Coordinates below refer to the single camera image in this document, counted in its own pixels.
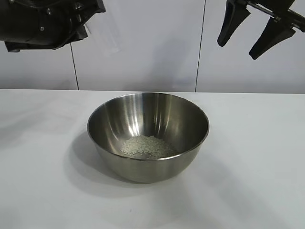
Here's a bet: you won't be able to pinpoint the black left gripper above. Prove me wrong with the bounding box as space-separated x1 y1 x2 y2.
4 0 106 52

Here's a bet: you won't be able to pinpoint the clear plastic measuring cup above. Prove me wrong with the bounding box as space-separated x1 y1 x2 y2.
84 21 120 57

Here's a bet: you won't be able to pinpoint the white rice grains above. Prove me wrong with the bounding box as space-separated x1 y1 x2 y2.
121 135 179 160

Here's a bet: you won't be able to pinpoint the stainless steel mixing bowl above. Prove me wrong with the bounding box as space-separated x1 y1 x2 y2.
87 92 210 184

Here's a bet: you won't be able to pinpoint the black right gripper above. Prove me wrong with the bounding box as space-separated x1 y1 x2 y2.
216 0 305 60

